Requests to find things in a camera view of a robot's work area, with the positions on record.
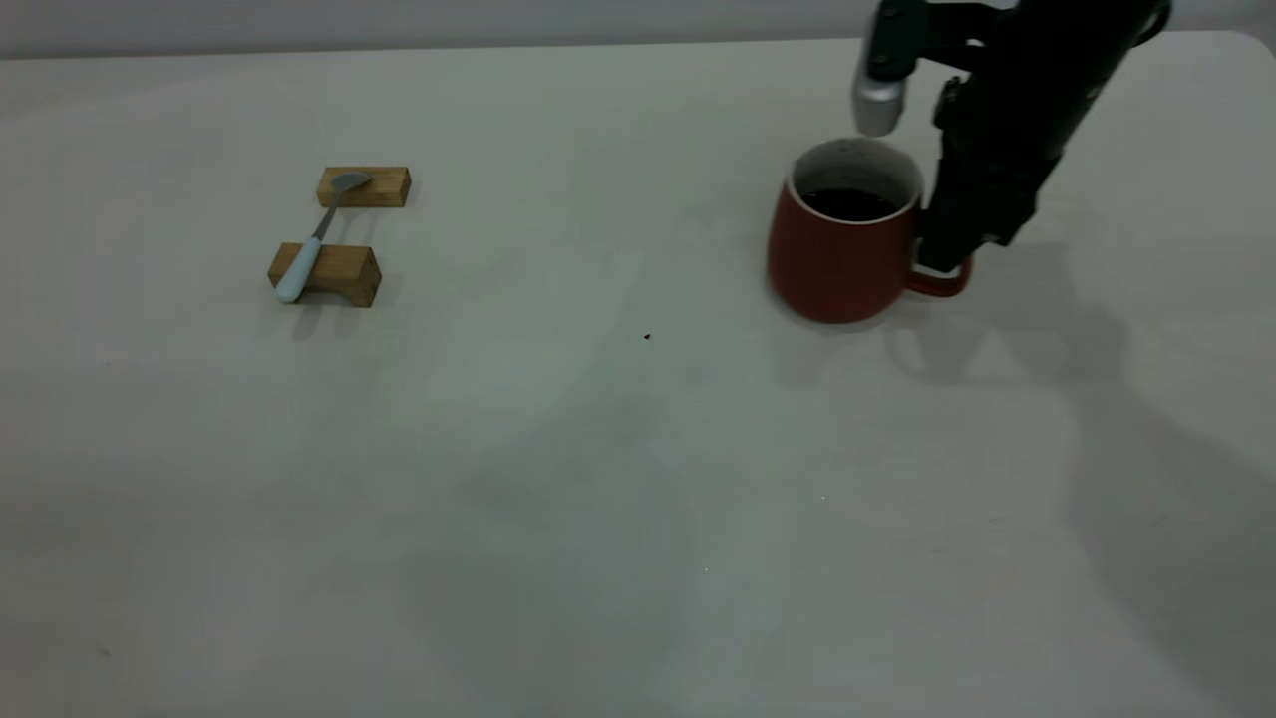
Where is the spoon with pale blue handle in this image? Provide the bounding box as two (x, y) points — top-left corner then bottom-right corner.
(275, 172), (374, 305)

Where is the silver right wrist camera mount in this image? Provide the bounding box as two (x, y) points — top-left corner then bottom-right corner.
(852, 0), (998, 138)

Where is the arched wooden block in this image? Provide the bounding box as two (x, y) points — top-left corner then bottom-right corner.
(267, 242), (384, 309)

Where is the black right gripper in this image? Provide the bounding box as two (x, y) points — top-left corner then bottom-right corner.
(915, 70), (1098, 273)

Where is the red ceramic mug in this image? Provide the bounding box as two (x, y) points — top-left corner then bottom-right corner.
(766, 138), (973, 325)

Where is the flat wooden block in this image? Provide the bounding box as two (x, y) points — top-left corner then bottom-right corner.
(317, 167), (413, 209)

